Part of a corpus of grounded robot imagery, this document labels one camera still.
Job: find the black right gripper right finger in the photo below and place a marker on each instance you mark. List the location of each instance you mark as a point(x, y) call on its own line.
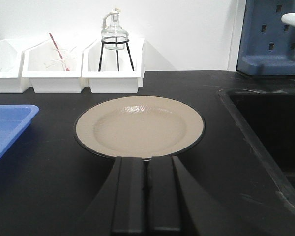
point(173, 211)

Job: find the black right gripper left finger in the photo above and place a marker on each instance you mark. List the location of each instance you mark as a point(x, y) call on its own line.
point(118, 208)

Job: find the beige plate with black rim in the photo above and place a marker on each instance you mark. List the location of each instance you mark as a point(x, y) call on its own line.
point(139, 126)

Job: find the blue plastic tray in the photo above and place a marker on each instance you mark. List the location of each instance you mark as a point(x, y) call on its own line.
point(14, 119)

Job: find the black sink basin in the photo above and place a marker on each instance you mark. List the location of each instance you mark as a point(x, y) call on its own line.
point(267, 121)

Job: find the white bin right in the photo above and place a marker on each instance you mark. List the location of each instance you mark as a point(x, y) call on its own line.
point(108, 72)

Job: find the white bin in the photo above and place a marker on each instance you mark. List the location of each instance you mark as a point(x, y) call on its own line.
point(44, 81)
point(108, 72)
point(11, 65)

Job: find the white bin middle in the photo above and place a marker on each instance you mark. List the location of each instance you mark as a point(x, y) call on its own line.
point(44, 81)

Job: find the glass beaker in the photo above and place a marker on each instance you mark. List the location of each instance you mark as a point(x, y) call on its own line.
point(52, 62)

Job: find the glass alcohol lamp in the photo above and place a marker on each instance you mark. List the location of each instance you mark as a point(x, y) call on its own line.
point(111, 28)

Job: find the blue pegboard drying rack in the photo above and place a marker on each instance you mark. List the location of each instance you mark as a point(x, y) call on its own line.
point(267, 46)

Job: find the white bin left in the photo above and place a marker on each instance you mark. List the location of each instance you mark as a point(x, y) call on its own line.
point(11, 65)

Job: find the black wire tripod stand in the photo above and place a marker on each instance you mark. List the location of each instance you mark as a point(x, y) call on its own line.
point(114, 47)

